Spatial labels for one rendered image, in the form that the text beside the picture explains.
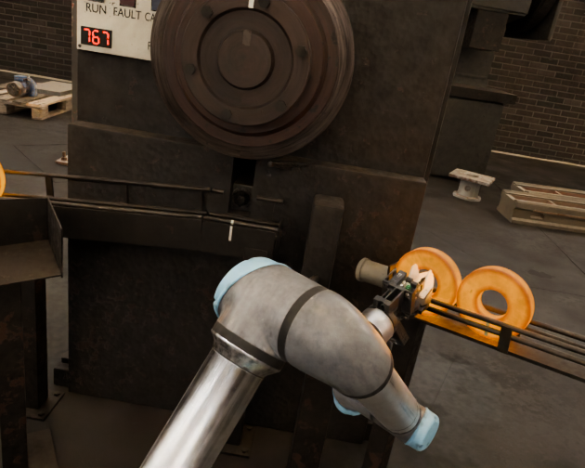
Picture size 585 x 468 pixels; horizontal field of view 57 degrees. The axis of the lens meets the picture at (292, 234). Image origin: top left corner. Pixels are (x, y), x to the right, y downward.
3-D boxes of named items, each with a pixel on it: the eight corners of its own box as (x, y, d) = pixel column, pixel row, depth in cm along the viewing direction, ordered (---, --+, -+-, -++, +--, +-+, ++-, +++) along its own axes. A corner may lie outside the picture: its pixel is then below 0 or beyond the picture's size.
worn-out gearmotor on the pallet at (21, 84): (27, 92, 550) (26, 71, 542) (50, 96, 550) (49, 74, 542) (4, 97, 513) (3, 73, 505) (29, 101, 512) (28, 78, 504)
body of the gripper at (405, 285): (428, 279, 111) (396, 311, 104) (424, 309, 116) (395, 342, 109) (396, 265, 116) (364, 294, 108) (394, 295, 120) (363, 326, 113)
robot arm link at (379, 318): (383, 356, 106) (349, 337, 111) (395, 342, 109) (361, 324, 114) (384, 329, 102) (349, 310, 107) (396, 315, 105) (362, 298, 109)
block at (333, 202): (301, 271, 152) (315, 190, 143) (329, 277, 152) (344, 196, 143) (298, 289, 142) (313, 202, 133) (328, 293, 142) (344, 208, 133)
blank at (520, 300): (467, 256, 117) (461, 260, 115) (541, 277, 108) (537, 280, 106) (456, 321, 122) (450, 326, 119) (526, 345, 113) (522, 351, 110)
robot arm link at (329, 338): (393, 311, 65) (449, 413, 103) (322, 275, 71) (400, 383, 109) (341, 394, 62) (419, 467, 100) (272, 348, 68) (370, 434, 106)
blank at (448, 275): (404, 239, 126) (397, 241, 124) (468, 256, 117) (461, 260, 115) (396, 299, 131) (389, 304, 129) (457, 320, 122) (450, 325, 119)
